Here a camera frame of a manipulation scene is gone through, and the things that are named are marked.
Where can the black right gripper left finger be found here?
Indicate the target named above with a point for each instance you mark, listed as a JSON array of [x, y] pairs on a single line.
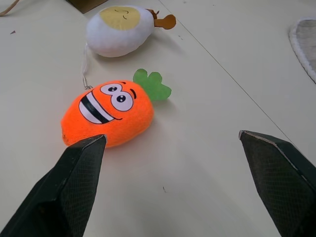
[[61, 187]]

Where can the white fried egg plush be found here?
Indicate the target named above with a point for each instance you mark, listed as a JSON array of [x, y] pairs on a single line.
[[118, 32]]

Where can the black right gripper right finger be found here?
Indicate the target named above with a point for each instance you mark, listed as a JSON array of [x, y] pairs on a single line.
[[279, 182]]

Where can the orange carrot plush toy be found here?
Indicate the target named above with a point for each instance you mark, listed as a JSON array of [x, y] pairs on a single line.
[[118, 116]]

